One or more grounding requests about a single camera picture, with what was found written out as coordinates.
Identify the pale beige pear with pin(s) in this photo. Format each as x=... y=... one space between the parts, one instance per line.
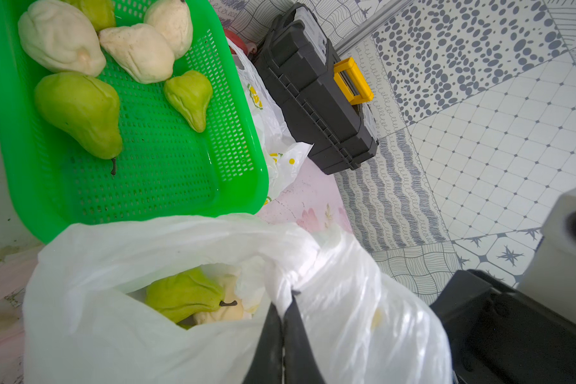
x=61 y=38

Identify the yellow-green small pear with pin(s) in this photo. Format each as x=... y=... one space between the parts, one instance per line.
x=84 y=107

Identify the red plastic bag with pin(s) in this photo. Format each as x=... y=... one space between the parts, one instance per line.
x=248 y=48

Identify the green pear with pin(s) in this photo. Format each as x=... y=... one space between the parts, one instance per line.
x=190 y=94

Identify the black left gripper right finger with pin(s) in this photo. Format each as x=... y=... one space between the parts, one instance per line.
x=299 y=361

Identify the green plastic basket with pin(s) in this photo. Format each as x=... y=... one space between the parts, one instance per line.
x=165 y=168

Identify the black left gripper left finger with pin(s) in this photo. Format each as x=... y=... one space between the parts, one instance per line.
x=267 y=364

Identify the black toolbox yellow latch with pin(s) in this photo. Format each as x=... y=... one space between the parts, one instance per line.
x=296 y=63

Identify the white plastic bag lemon print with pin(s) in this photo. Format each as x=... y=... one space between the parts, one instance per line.
x=83 y=324

